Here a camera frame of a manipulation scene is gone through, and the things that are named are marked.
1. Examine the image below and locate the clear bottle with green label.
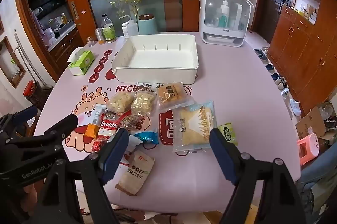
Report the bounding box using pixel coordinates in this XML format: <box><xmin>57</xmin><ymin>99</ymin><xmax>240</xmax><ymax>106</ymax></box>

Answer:
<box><xmin>101</xmin><ymin>13</ymin><xmax>117</xmax><ymax>43</ymax></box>

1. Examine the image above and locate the white bottle with teal label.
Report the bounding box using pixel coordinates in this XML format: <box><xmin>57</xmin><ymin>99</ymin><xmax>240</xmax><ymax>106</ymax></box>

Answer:
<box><xmin>218</xmin><ymin>0</ymin><xmax>230</xmax><ymax>28</ymax></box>

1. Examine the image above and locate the blue snack packet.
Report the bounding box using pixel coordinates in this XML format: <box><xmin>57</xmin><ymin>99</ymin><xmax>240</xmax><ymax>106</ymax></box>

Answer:
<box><xmin>126</xmin><ymin>128</ymin><xmax>160</xmax><ymax>151</ymax></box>

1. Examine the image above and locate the white plastic tray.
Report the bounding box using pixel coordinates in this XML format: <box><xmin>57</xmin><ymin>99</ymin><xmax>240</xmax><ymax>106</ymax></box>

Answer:
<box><xmin>111</xmin><ymin>35</ymin><xmax>199</xmax><ymax>84</ymax></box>

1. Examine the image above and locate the white and orange snack packet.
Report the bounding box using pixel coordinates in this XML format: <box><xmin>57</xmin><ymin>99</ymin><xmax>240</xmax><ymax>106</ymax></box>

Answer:
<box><xmin>84</xmin><ymin>103</ymin><xmax>107</xmax><ymax>138</ymax></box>

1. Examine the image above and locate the open cardboard box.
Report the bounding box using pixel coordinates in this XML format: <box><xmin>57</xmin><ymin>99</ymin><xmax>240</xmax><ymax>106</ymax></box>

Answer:
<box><xmin>295</xmin><ymin>102</ymin><xmax>337</xmax><ymax>147</ymax></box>

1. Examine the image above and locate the person's jeans leg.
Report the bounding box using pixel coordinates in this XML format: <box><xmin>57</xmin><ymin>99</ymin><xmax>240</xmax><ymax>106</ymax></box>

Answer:
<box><xmin>296</xmin><ymin>145</ymin><xmax>337</xmax><ymax>224</ymax></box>

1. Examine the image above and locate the pink plastic stool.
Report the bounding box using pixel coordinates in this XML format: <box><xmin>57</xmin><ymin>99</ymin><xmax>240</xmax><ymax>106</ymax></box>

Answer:
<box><xmin>297</xmin><ymin>133</ymin><xmax>320</xmax><ymax>160</ymax></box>

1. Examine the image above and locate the small green snack packet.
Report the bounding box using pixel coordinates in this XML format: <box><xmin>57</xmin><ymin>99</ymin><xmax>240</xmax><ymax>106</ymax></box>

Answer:
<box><xmin>218</xmin><ymin>122</ymin><xmax>239</xmax><ymax>145</ymax></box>

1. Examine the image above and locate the dark nut snack packet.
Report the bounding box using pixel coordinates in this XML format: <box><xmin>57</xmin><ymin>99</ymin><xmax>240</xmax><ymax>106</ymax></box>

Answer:
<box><xmin>120</xmin><ymin>111</ymin><xmax>144</xmax><ymax>132</ymax></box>

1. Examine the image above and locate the light blue canister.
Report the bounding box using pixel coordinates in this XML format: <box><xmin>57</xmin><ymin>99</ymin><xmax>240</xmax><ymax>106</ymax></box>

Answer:
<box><xmin>138</xmin><ymin>13</ymin><xmax>158</xmax><ymax>34</ymax></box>

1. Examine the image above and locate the brown paper cracker packet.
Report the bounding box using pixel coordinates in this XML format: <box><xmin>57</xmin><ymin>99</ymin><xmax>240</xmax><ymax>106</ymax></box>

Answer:
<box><xmin>115</xmin><ymin>149</ymin><xmax>155</xmax><ymax>196</ymax></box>

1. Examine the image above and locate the dark wooden door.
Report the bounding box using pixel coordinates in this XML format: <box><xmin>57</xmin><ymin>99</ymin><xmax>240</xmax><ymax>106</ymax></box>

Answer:
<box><xmin>261</xmin><ymin>0</ymin><xmax>290</xmax><ymax>44</ymax></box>

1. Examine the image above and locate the large clear bread packet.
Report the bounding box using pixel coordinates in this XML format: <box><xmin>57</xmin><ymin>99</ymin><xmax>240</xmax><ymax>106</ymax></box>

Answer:
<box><xmin>172</xmin><ymin>101</ymin><xmax>218</xmax><ymax>153</ymax></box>

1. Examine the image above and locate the small glass jar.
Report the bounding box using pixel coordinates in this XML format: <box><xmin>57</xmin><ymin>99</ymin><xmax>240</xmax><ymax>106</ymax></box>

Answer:
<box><xmin>95</xmin><ymin>28</ymin><xmax>106</xmax><ymax>44</ymax></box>

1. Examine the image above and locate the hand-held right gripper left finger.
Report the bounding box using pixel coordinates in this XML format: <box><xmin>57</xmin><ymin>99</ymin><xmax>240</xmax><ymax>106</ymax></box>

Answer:
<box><xmin>32</xmin><ymin>128</ymin><xmax>130</xmax><ymax>224</ymax></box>

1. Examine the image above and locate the clear rice cracker packet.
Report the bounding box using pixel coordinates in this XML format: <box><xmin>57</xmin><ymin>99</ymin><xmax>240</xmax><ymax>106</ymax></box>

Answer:
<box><xmin>107</xmin><ymin>91</ymin><xmax>134</xmax><ymax>115</ymax></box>
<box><xmin>131</xmin><ymin>90</ymin><xmax>157</xmax><ymax>116</ymax></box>

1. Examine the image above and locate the green tissue box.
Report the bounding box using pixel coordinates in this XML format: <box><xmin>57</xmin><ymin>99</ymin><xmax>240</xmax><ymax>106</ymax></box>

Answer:
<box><xmin>67</xmin><ymin>50</ymin><xmax>95</xmax><ymax>76</ymax></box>

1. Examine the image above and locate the white squeeze bottle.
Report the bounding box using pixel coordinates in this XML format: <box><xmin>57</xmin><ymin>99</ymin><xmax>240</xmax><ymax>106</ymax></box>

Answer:
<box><xmin>120</xmin><ymin>15</ymin><xmax>139</xmax><ymax>36</ymax></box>

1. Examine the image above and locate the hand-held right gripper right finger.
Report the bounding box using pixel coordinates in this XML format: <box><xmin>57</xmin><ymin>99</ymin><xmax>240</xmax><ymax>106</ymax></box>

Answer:
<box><xmin>209</xmin><ymin>128</ymin><xmax>307</xmax><ymax>224</ymax></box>

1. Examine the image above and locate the red bucket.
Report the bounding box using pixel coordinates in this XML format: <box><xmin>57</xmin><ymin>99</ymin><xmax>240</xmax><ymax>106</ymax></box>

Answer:
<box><xmin>23</xmin><ymin>80</ymin><xmax>36</xmax><ymax>97</ymax></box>

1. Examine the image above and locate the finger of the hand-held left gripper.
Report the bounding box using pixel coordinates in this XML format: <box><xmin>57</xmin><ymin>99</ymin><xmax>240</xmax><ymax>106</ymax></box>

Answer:
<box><xmin>4</xmin><ymin>113</ymin><xmax>79</xmax><ymax>152</ymax></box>
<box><xmin>0</xmin><ymin>105</ymin><xmax>39</xmax><ymax>132</ymax></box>

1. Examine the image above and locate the wooden wall cabinet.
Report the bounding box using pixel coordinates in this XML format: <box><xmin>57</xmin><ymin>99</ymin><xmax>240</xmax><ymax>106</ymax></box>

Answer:
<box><xmin>269</xmin><ymin>0</ymin><xmax>337</xmax><ymax>119</ymax></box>

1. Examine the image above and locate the row of shoes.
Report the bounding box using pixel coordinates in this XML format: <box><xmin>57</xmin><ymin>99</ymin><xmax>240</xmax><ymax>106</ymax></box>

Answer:
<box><xmin>254</xmin><ymin>46</ymin><xmax>302</xmax><ymax>116</ymax></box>

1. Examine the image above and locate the brown cake packet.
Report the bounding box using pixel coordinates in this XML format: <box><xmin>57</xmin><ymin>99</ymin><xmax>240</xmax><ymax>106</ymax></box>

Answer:
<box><xmin>156</xmin><ymin>82</ymin><xmax>194</xmax><ymax>110</ymax></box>

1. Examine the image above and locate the small red snack packet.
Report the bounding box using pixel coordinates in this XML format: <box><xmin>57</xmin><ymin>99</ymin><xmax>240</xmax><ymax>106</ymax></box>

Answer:
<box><xmin>92</xmin><ymin>138</ymin><xmax>108</xmax><ymax>153</ymax></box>

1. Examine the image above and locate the red cookies packet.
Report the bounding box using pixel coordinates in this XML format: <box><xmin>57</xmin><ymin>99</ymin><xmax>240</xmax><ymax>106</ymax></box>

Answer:
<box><xmin>97</xmin><ymin>111</ymin><xmax>119</xmax><ymax>139</ymax></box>

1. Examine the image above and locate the white countertop storage cabinet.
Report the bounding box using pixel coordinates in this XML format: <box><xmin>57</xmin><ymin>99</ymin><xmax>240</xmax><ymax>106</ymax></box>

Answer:
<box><xmin>199</xmin><ymin>0</ymin><xmax>254</xmax><ymax>46</ymax></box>

